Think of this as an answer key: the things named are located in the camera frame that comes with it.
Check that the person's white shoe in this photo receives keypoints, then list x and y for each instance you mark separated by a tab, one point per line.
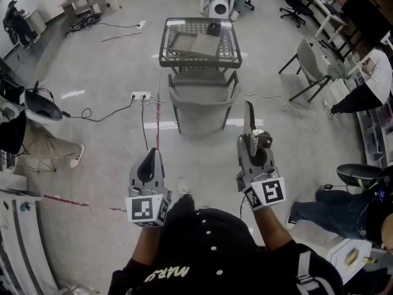
184	187

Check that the person's black shirt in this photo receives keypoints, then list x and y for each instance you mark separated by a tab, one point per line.
215	257

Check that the grey domed backpack device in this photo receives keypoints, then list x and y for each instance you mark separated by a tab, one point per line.
359	174
43	109

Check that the grey chair black legs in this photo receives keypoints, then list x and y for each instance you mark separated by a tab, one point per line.
310	60

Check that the white shelf rack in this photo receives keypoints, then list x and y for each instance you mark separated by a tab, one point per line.
373	140

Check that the white pedestal cabinet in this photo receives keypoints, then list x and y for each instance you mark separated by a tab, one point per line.
37	21

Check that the white metal workbench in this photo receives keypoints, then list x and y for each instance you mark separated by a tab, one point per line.
18	226

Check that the white box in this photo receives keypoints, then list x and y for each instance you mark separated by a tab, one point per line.
340	254

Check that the person's right forearm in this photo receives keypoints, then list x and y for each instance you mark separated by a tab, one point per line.
273	229

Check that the white power strip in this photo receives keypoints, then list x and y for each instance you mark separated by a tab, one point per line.
141	96
142	25

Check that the black flat screen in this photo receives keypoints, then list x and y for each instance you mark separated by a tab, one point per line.
365	11

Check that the black office chair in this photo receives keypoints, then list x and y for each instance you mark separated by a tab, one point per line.
296	9

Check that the person's left forearm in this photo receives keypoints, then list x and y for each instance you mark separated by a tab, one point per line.
147	244

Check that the grey tray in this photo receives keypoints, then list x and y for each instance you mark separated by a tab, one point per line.
181	43

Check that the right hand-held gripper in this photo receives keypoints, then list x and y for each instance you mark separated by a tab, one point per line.
267	192

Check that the white round-faced appliance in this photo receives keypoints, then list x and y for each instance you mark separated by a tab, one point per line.
219	8

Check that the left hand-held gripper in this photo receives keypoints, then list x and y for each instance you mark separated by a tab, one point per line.
144	210

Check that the small black box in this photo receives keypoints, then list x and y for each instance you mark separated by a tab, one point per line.
214	29

